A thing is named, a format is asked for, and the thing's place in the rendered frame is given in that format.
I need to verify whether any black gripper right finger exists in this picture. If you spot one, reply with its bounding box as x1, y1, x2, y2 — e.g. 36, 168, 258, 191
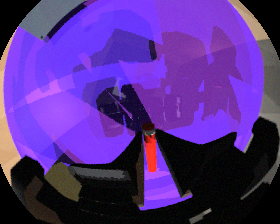
155, 128, 237, 198

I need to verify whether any grey sloped panel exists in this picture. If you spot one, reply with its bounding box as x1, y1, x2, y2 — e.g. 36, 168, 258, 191
19, 0, 85, 41

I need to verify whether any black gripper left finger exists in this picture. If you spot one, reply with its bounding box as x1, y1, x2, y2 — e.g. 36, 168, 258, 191
68, 132, 145, 208

